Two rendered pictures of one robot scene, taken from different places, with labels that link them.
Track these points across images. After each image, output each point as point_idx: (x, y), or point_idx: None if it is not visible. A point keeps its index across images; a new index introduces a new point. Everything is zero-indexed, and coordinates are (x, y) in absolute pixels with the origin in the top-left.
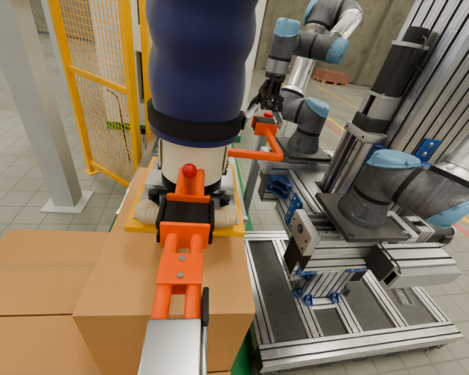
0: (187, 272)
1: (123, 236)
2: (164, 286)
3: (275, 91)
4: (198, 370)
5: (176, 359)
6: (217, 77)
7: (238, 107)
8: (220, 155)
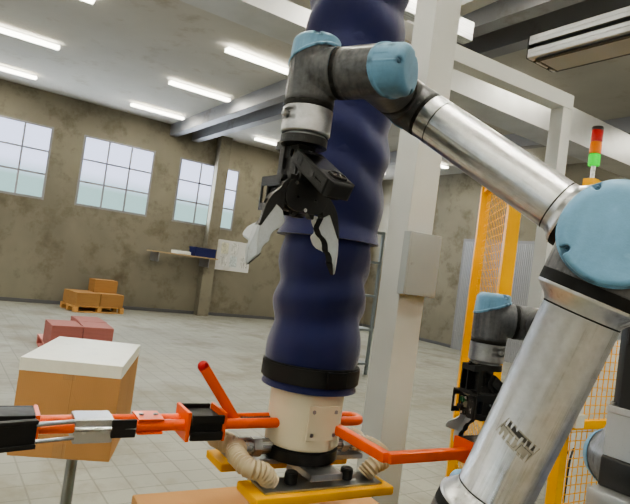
0: (145, 416)
1: (225, 494)
2: (131, 414)
3: (466, 383)
4: (85, 419)
5: (89, 415)
6: (288, 323)
7: (312, 356)
8: (300, 411)
